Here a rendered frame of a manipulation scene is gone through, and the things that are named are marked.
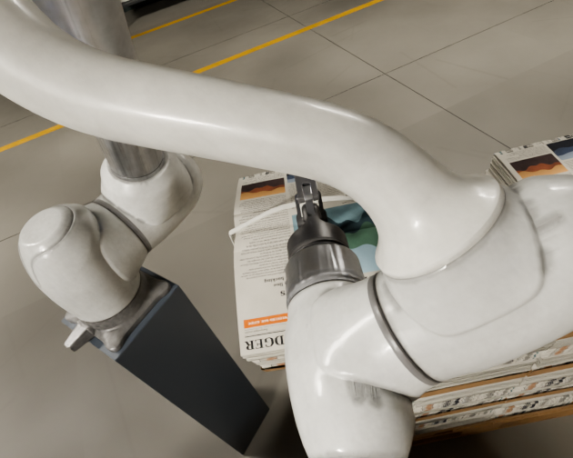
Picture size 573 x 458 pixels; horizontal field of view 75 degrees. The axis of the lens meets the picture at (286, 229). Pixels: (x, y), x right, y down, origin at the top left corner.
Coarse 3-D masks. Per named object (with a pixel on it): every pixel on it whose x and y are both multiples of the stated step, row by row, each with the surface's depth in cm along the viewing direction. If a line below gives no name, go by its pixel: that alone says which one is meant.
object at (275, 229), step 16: (288, 208) 69; (336, 208) 67; (352, 208) 66; (240, 224) 68; (256, 224) 68; (272, 224) 67; (288, 224) 66; (336, 224) 64; (352, 224) 64; (368, 224) 63; (240, 240) 66; (256, 240) 65; (272, 240) 64
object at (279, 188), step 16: (256, 176) 82; (272, 176) 80; (288, 176) 79; (240, 192) 77; (256, 192) 76; (272, 192) 75; (288, 192) 73; (320, 192) 71; (336, 192) 70; (240, 208) 72; (256, 208) 71
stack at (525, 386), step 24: (528, 360) 89; (552, 360) 90; (456, 384) 93; (504, 384) 99; (528, 384) 101; (552, 384) 104; (432, 408) 105; (456, 408) 112; (480, 408) 115; (504, 408) 118; (528, 408) 125; (456, 432) 134; (480, 432) 141
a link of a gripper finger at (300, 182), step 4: (296, 176) 45; (300, 176) 45; (296, 180) 45; (300, 180) 45; (304, 180) 44; (308, 180) 44; (312, 180) 44; (296, 184) 44; (300, 184) 44; (304, 184) 45; (308, 184) 45; (312, 184) 44; (316, 184) 44; (300, 188) 44; (312, 188) 44; (316, 188) 44; (300, 192) 44; (312, 192) 43; (316, 192) 43; (300, 196) 43; (316, 196) 43; (300, 200) 43; (304, 200) 43; (316, 200) 44
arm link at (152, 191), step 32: (32, 0) 43; (64, 0) 42; (96, 0) 43; (96, 32) 46; (128, 32) 51; (128, 160) 65; (160, 160) 71; (192, 160) 84; (128, 192) 70; (160, 192) 72; (192, 192) 82; (128, 224) 73; (160, 224) 78
